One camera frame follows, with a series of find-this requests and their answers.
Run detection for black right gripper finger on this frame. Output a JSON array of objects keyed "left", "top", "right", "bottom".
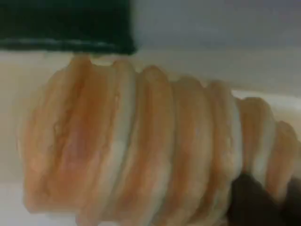
[
  {"left": 227, "top": 174, "right": 283, "bottom": 226},
  {"left": 283, "top": 176, "right": 301, "bottom": 226}
]

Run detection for long sliced bread loaf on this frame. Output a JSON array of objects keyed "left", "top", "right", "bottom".
[{"left": 16, "top": 54, "right": 301, "bottom": 226}]

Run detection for cream canvas bag green straps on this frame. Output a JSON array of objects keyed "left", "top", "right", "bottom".
[{"left": 0, "top": 0, "right": 301, "bottom": 186}]

